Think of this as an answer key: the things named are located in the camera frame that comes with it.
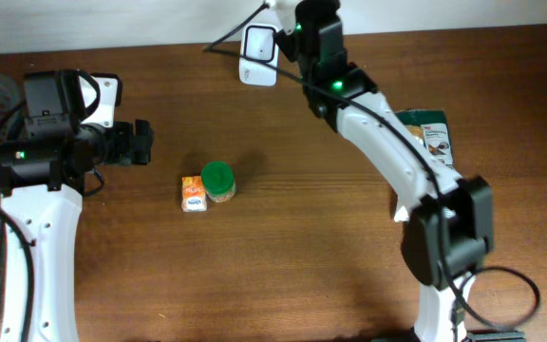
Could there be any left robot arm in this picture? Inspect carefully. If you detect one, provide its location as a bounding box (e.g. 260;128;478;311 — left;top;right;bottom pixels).
0;69;154;341

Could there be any orange tissue packet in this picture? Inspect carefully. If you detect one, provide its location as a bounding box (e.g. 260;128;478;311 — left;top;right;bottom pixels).
181;176;207;212

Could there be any right black cable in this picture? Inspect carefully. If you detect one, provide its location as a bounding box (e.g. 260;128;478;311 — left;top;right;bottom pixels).
201;2;541;342

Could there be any white barcode scanner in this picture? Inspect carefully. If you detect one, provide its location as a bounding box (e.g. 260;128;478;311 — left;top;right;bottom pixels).
239;23;279;86

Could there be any white tube tan cap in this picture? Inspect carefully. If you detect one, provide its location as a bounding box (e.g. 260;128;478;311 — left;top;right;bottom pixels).
393;125;424;222

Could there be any green-lid jar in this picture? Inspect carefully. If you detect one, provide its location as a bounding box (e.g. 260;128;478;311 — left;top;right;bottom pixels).
200;161;236;203

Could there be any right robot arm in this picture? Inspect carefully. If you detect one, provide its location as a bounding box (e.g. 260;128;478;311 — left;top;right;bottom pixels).
269;0;524;341

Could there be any green 3M gloves package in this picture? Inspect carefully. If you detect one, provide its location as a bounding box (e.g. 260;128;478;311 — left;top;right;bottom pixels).
396;109;454;169

